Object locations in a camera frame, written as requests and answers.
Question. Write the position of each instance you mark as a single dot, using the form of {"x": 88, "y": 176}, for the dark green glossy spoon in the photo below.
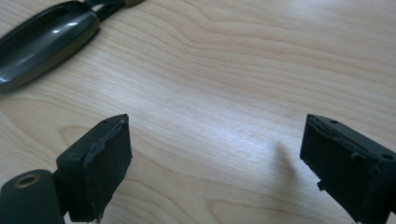
{"x": 43, "y": 43}

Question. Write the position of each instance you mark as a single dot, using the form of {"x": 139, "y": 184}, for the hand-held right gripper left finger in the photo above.
{"x": 93, "y": 174}

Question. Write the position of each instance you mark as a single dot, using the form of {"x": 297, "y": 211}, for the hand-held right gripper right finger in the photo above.
{"x": 348, "y": 174}

